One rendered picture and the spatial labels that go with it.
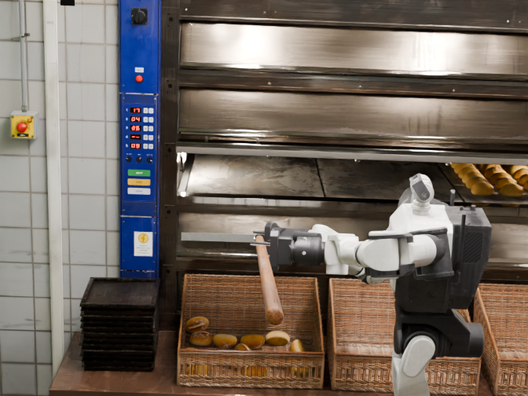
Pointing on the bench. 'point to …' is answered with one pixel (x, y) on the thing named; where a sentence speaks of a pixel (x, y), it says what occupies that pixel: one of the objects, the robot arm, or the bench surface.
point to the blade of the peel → (218, 237)
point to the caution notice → (143, 243)
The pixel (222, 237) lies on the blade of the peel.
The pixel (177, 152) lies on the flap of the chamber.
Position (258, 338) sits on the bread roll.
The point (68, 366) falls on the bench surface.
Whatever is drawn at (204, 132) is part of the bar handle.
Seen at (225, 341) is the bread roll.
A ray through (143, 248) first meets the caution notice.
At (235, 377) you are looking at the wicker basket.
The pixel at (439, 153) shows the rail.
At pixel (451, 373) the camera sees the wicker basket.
